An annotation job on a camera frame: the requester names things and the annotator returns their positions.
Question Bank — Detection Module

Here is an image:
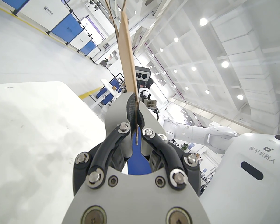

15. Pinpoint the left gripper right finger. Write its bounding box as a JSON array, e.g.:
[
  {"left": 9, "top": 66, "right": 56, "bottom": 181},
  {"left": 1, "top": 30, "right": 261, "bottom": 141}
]
[{"left": 137, "top": 103, "right": 202, "bottom": 197}]

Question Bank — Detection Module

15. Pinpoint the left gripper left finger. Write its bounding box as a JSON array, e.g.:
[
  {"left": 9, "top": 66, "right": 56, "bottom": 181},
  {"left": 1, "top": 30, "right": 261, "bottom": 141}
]
[{"left": 72, "top": 92, "right": 137, "bottom": 196}]

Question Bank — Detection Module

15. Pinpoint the small brown carton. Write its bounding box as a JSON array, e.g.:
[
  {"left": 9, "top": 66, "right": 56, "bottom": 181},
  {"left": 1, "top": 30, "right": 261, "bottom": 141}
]
[{"left": 98, "top": 0, "right": 140, "bottom": 146}]

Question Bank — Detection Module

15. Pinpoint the white desk with blue panel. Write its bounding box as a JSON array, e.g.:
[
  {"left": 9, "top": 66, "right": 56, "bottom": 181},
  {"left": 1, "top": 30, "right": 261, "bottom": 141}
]
[{"left": 90, "top": 72, "right": 124, "bottom": 109}]

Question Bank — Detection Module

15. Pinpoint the white partition panel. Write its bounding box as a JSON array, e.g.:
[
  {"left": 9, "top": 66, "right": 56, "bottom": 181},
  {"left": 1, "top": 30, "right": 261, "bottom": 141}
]
[
  {"left": 17, "top": 0, "right": 74, "bottom": 34},
  {"left": 69, "top": 28, "right": 94, "bottom": 51}
]

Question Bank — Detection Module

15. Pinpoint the robot body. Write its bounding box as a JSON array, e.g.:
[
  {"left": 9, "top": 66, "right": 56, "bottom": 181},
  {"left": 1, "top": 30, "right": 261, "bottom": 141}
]
[{"left": 198, "top": 97, "right": 280, "bottom": 224}]

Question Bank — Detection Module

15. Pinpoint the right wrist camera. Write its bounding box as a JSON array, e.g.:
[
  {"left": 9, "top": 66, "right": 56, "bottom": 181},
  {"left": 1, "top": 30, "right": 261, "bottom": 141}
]
[{"left": 135, "top": 66, "right": 155, "bottom": 99}]

